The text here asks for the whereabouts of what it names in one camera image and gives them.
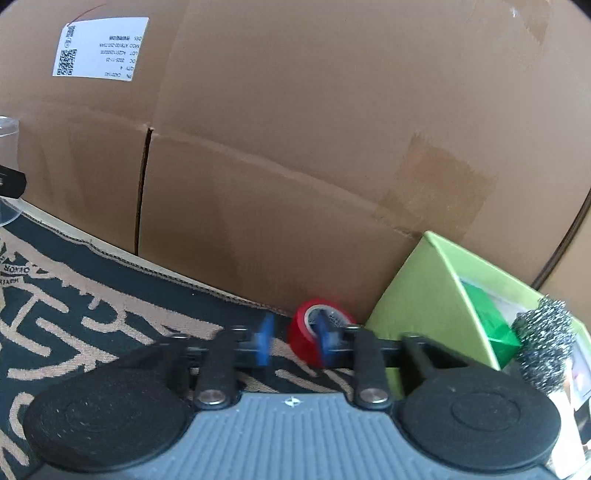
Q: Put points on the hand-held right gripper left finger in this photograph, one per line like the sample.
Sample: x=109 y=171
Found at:
x=265 y=341

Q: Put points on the lime green shoe box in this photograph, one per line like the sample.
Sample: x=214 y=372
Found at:
x=429 y=295

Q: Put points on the black patterned mat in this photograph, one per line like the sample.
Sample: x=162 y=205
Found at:
x=69 y=300

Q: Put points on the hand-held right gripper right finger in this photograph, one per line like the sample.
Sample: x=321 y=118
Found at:
x=325 y=344

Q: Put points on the steel wool scrubber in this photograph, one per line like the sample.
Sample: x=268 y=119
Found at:
x=545 y=350

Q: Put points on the red tape roll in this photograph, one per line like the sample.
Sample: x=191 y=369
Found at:
x=302 y=339

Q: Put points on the large brown cardboard box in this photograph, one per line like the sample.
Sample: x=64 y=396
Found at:
x=300 y=115

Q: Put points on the white shipping label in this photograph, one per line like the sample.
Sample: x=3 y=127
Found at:
x=106 y=50

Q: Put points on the clear plastic cup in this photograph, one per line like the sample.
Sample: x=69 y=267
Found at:
x=9 y=147

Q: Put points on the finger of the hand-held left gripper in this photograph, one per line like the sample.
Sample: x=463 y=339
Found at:
x=11 y=182

